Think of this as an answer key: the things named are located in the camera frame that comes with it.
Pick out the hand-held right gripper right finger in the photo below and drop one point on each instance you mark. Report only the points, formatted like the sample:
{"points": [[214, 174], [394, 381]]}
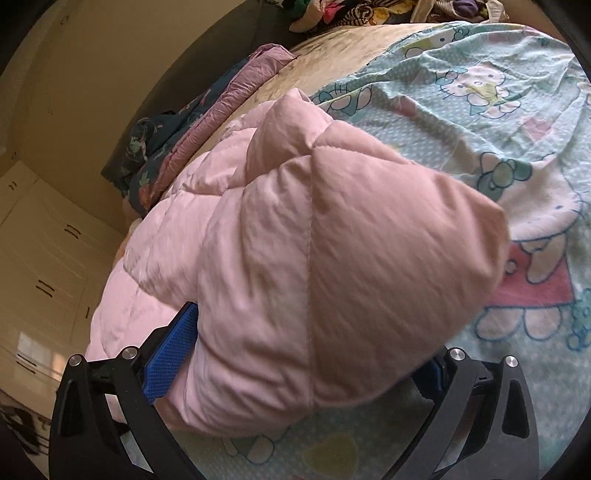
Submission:
{"points": [[428, 383]]}

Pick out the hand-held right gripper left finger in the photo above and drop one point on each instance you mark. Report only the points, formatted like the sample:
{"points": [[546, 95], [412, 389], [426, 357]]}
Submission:
{"points": [[171, 360]]}

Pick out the pink quilted jacket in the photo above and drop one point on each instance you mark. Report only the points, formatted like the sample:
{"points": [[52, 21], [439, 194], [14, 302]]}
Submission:
{"points": [[323, 254]]}

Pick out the pile of mixed clothes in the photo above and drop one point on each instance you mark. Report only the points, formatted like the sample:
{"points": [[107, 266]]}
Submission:
{"points": [[360, 14]]}

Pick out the cream wardrobe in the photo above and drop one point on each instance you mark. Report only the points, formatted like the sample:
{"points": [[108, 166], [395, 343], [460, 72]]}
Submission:
{"points": [[46, 258]]}

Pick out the dark floral quilt purple lining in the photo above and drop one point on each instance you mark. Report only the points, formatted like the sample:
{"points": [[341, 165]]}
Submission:
{"points": [[184, 138]]}

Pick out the light blue cartoon printed blanket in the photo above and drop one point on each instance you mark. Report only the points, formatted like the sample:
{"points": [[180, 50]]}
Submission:
{"points": [[461, 115]]}

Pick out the dark grey headboard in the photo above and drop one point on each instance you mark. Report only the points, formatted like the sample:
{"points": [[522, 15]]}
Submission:
{"points": [[207, 74]]}

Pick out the bed with beige sheet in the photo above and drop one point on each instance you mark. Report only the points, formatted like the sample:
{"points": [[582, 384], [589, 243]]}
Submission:
{"points": [[332, 50]]}

